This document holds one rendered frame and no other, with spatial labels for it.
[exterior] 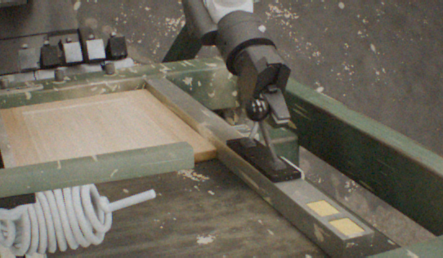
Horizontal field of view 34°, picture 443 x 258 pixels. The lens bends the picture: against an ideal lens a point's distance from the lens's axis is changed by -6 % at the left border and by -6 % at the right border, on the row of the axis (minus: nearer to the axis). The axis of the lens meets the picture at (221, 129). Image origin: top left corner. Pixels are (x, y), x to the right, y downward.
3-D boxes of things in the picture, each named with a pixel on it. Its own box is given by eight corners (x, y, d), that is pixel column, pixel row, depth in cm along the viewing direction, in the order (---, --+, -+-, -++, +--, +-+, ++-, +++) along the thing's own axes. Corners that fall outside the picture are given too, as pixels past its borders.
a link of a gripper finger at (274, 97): (274, 122, 114) (259, 93, 117) (293, 120, 115) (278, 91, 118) (276, 115, 113) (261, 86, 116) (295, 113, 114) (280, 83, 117)
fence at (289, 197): (166, 93, 183) (165, 77, 182) (373, 257, 98) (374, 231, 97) (145, 96, 181) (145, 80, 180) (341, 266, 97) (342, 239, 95)
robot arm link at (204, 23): (262, 63, 131) (240, 20, 137) (271, 17, 123) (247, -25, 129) (200, 73, 128) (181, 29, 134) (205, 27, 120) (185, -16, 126)
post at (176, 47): (156, 92, 277) (212, 7, 208) (159, 108, 276) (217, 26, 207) (140, 95, 275) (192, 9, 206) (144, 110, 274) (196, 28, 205)
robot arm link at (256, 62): (307, 60, 115) (278, 10, 122) (249, 66, 112) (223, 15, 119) (288, 114, 124) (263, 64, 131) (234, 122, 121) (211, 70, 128)
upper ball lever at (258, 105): (284, 163, 122) (258, 90, 116) (294, 171, 118) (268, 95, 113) (264, 174, 121) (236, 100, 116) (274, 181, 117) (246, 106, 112)
